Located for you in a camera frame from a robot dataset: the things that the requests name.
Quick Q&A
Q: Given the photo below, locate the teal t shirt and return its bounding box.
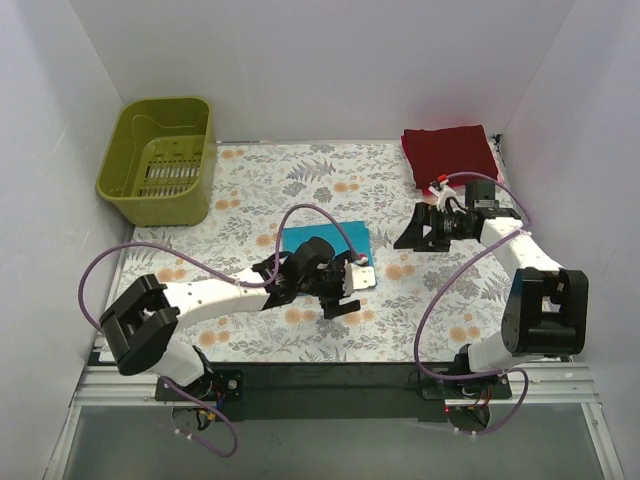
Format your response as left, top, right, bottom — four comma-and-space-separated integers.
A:
282, 221, 376, 290

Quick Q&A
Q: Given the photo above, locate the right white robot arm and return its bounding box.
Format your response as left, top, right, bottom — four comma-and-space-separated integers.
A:
394, 173, 589, 398

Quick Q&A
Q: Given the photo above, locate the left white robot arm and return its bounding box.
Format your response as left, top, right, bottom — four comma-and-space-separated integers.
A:
99, 237, 375, 400

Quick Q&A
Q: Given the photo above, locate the floral patterned table mat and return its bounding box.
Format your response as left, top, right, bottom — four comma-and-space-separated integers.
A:
113, 143, 511, 362

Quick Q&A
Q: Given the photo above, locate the dark red folded t shirt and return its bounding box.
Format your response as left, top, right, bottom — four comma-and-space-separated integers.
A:
401, 125, 499, 193

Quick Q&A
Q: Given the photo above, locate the pink folded t shirt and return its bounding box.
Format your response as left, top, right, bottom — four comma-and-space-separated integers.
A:
412, 148, 504, 196

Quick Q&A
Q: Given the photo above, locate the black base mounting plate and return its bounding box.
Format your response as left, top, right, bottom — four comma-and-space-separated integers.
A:
179, 362, 512, 423

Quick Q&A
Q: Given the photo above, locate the olive green plastic basket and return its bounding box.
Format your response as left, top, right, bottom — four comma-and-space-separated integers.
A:
96, 97, 217, 227

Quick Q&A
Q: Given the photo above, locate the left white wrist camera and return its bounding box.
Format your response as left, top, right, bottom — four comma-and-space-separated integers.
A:
343, 257, 376, 296

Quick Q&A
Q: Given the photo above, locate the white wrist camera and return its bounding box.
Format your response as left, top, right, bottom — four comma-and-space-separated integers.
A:
343, 257, 376, 296
428, 175, 456, 212

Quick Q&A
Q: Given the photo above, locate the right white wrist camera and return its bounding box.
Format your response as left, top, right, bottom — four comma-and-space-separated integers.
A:
428, 175, 456, 212

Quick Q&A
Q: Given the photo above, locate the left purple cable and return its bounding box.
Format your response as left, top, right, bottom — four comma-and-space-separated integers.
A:
78, 203, 369, 459

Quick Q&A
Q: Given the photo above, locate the aluminium frame rail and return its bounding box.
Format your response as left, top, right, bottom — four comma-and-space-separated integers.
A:
72, 366, 157, 406

